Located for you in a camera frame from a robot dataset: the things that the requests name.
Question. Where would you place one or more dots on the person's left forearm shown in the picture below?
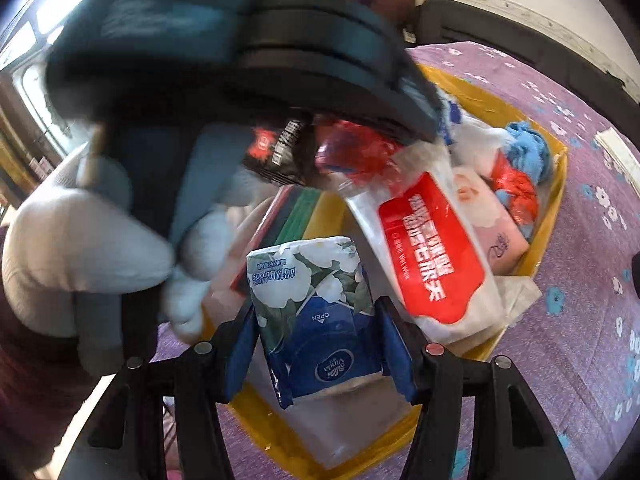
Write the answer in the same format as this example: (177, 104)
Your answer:
(30, 385)

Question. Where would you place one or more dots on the brown cushioned armchair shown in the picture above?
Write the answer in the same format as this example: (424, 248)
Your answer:
(385, 5)

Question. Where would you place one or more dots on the person's left hand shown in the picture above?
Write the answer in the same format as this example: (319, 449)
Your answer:
(75, 260)

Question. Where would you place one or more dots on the blue white plastic pack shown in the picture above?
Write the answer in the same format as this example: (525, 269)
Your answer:
(450, 112)

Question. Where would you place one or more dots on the blue floral tissue pack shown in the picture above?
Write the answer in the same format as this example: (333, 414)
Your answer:
(320, 320)

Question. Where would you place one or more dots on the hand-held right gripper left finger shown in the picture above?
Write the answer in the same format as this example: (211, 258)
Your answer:
(242, 355)

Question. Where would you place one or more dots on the red label wet wipes pack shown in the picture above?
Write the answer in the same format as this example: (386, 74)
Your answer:
(430, 260)

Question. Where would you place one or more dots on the black red snack packet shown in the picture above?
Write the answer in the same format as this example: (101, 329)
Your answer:
(275, 152)

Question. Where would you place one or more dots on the yellow cardboard box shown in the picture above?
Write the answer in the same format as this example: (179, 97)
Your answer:
(545, 220)

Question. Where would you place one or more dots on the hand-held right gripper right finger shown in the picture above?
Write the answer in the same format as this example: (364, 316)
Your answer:
(395, 355)

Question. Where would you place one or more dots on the red plastic bag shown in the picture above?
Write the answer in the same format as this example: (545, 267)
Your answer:
(517, 190)
(355, 152)

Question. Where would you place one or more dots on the black sofa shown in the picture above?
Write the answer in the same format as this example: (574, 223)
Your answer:
(500, 30)

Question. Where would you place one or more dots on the white tissue pack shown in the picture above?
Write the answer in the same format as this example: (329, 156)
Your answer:
(340, 425)

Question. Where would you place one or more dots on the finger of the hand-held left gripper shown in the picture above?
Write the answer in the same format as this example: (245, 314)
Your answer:
(405, 100)

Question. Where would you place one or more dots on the multicolour sponge pack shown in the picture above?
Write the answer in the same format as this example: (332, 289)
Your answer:
(285, 225)

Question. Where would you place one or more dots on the white fluffy cloth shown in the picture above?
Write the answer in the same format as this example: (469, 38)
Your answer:
(475, 145)

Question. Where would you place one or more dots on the blue towel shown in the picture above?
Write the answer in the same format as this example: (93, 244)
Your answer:
(530, 152)

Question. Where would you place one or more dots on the purple floral tablecloth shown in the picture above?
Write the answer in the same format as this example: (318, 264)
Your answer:
(575, 285)

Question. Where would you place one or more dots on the pink floral tissue pack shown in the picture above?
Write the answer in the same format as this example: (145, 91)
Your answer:
(500, 230)

